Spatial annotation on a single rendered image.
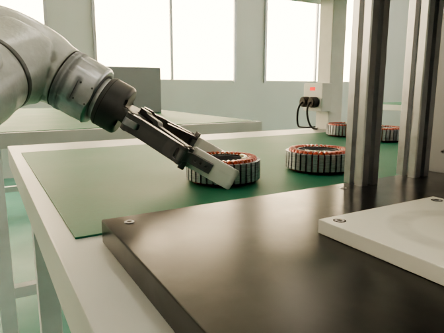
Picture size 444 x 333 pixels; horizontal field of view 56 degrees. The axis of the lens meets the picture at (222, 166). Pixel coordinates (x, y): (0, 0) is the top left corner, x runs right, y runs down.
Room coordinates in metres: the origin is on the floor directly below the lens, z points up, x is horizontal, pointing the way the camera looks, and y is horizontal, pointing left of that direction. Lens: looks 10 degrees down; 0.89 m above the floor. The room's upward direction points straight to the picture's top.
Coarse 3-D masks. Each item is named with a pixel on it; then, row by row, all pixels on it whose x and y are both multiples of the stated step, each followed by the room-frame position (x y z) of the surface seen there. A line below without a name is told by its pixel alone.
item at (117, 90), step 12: (108, 84) 0.59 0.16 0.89; (120, 84) 0.60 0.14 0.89; (108, 96) 0.58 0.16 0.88; (120, 96) 0.59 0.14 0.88; (132, 96) 0.61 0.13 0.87; (96, 108) 0.58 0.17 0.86; (108, 108) 0.58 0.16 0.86; (120, 108) 0.58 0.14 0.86; (132, 108) 0.61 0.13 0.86; (96, 120) 0.59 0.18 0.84; (108, 120) 0.58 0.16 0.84; (120, 120) 0.58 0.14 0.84
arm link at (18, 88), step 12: (0, 48) 0.52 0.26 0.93; (0, 60) 0.49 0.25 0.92; (12, 60) 0.52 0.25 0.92; (0, 72) 0.49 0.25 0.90; (12, 72) 0.51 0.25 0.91; (24, 72) 0.53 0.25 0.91; (0, 84) 0.48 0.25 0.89; (12, 84) 0.50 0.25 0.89; (24, 84) 0.53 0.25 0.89; (0, 96) 0.48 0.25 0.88; (12, 96) 0.50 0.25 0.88; (24, 96) 0.54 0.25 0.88; (0, 108) 0.48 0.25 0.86; (12, 108) 0.51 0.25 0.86; (0, 120) 0.49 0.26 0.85
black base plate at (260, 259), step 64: (320, 192) 0.46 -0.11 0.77; (384, 192) 0.46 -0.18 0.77; (128, 256) 0.29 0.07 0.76; (192, 256) 0.28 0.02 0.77; (256, 256) 0.28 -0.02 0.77; (320, 256) 0.28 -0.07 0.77; (192, 320) 0.20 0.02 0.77; (256, 320) 0.19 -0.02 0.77; (320, 320) 0.19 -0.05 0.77; (384, 320) 0.19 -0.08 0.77
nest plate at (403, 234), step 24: (336, 216) 0.33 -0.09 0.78; (360, 216) 0.33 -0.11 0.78; (384, 216) 0.33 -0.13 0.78; (408, 216) 0.33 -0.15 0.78; (432, 216) 0.33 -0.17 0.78; (360, 240) 0.29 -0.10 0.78; (384, 240) 0.28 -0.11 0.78; (408, 240) 0.28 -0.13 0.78; (432, 240) 0.28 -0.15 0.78; (408, 264) 0.25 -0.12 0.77; (432, 264) 0.24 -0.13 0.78
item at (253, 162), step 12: (216, 156) 0.65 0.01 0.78; (228, 156) 0.65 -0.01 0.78; (240, 156) 0.64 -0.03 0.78; (252, 156) 0.61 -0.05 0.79; (240, 168) 0.57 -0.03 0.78; (252, 168) 0.58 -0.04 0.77; (192, 180) 0.59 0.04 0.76; (204, 180) 0.57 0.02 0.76; (240, 180) 0.57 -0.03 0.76; (252, 180) 0.58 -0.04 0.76
